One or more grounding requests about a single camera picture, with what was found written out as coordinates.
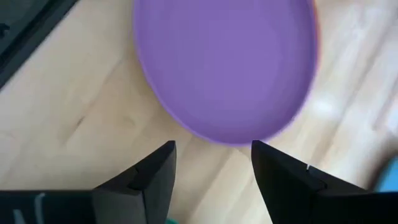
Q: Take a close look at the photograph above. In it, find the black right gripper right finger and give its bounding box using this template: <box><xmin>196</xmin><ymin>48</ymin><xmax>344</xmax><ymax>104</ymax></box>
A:
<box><xmin>251</xmin><ymin>139</ymin><xmax>398</xmax><ymax>224</ymax></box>

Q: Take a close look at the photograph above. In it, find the red plastic plate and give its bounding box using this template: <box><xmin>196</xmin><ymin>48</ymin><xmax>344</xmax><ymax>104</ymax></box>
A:
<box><xmin>313</xmin><ymin>0</ymin><xmax>321</xmax><ymax>82</ymax></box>

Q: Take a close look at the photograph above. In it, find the purple plastic plate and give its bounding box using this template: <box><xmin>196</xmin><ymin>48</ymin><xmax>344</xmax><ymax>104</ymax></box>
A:
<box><xmin>132</xmin><ymin>0</ymin><xmax>318</xmax><ymax>147</ymax></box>

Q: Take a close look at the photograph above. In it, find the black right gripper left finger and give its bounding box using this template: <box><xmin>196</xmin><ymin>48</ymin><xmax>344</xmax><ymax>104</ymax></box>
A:
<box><xmin>0</xmin><ymin>140</ymin><xmax>177</xmax><ymax>224</ymax></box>

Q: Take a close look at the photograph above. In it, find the large blue plastic plate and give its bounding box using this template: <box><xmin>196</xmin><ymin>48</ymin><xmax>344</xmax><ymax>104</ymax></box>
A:
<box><xmin>374</xmin><ymin>156</ymin><xmax>398</xmax><ymax>194</ymax></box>

